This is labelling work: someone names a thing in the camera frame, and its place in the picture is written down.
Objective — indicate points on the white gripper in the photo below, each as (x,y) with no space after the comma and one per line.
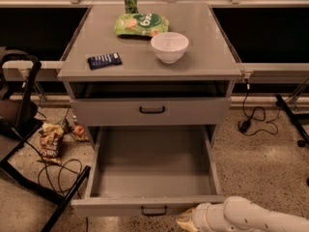
(202,218)

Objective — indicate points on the grey drawer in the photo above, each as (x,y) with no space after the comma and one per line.
(149,171)
(151,112)

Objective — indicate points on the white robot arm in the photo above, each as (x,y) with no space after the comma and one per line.
(237,214)

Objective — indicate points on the grey top drawer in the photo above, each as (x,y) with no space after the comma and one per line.
(151,112)

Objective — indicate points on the grey drawer cabinet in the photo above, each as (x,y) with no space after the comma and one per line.
(207,69)

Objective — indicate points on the red apple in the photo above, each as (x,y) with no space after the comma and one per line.
(79,131)

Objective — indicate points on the black stand leg right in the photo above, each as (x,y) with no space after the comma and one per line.
(298,120)

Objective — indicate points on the brown chip bag on floor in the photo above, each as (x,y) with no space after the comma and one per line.
(50,143)

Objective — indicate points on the white bowl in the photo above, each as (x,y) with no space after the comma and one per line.
(169,47)

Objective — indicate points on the blue snack bar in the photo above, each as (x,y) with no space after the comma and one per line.
(104,60)

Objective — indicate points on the green chip bag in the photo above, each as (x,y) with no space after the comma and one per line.
(147,25)

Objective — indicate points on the wire basket on floor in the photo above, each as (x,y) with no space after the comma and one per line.
(70,122)

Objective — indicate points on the black stand frame left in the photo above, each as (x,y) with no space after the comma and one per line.
(18,124)

